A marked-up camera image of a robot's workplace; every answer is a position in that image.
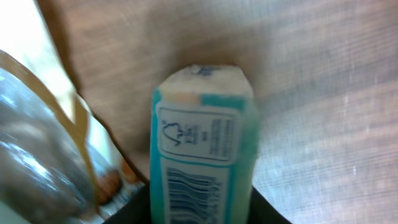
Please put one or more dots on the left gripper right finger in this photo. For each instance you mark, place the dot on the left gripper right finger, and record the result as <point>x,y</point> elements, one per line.
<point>262,212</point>

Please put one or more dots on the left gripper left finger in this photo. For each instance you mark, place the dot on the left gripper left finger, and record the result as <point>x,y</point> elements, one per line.
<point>136,211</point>

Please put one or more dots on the snack packet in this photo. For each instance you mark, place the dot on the snack packet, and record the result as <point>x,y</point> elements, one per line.
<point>58,162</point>

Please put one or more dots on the teal tissue pack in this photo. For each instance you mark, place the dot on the teal tissue pack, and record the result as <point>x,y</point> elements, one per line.
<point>204,142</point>

